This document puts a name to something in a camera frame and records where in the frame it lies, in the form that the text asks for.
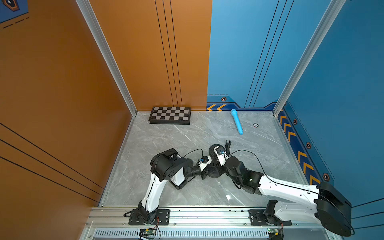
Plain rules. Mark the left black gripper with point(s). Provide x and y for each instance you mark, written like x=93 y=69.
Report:
x=204 y=173

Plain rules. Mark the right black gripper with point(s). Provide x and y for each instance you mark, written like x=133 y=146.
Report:
x=218 y=168

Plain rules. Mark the black round stand base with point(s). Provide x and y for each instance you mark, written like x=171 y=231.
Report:
x=216 y=171

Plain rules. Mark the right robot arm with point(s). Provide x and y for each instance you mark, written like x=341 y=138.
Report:
x=322 y=204

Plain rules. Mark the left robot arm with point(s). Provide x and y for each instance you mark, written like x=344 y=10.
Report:
x=168 y=166

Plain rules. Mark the light blue toy microphone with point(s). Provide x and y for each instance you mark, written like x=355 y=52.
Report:
x=235 y=115

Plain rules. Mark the black white checkerboard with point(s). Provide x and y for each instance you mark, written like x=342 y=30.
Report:
x=170 y=115

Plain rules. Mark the left green circuit board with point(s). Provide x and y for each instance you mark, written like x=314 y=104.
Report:
x=147 y=233

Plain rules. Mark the green circuit board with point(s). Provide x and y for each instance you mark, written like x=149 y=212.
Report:
x=276 y=234
x=147 y=233

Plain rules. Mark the right green circuit board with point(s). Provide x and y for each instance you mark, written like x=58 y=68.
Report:
x=276 y=234

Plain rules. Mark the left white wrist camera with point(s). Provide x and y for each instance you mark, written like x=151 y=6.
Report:
x=204 y=162

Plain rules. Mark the aluminium rail frame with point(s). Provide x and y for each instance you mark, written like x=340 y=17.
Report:
x=197 y=223

